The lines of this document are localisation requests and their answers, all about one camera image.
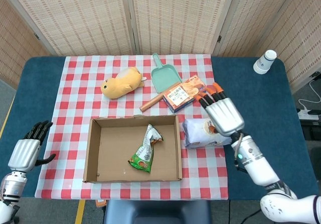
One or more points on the silver orange-tipped right robot hand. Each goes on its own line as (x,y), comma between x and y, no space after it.
(225,116)

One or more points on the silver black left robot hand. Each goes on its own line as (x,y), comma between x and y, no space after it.
(23,153)

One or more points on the white blue food bag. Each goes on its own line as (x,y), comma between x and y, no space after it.
(198,133)

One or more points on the green snack packet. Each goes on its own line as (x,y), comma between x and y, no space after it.
(144,156)

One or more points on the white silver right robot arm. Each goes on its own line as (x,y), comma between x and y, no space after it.
(258,166)

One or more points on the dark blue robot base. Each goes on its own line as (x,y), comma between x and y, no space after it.
(155,212)

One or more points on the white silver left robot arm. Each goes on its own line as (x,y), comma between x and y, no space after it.
(12,186)

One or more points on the orange blue biscuit box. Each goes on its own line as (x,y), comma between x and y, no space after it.
(180,94)

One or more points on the open brown cardboard box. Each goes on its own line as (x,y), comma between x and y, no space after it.
(113,146)

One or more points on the blue felt table cover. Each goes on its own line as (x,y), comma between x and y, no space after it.
(250,83)

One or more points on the white blue paper cup stack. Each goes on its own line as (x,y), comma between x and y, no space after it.
(263,62)

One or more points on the red white checked tablecloth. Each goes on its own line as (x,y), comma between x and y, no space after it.
(75,108)

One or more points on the mint green plastic dustpan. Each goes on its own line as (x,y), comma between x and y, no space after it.
(164,79)

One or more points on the wooden rolling pin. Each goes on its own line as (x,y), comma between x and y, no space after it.
(151,103)

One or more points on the white power strip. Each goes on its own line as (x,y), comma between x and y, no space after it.
(307,114)

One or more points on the black equipment case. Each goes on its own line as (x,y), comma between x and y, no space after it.
(311,129)

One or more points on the small orange packet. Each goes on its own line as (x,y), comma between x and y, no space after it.
(100,203)

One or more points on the yellow plush animal toy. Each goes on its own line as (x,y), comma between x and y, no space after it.
(120,84)

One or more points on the woven bamboo folding screen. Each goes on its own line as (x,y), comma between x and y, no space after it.
(173,15)

